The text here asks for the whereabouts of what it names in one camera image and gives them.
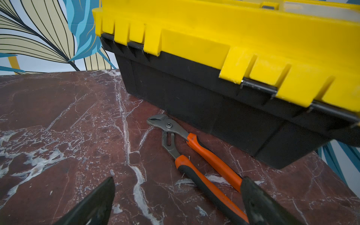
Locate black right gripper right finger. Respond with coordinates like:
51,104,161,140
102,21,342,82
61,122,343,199
241,177,303,225

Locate orange handled pliers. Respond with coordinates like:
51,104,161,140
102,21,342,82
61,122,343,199
146,113,251,225

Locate yellow black toolbox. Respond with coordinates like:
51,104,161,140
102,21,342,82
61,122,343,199
92,1,360,169

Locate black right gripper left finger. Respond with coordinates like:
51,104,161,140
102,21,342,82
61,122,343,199
55,177,115,225

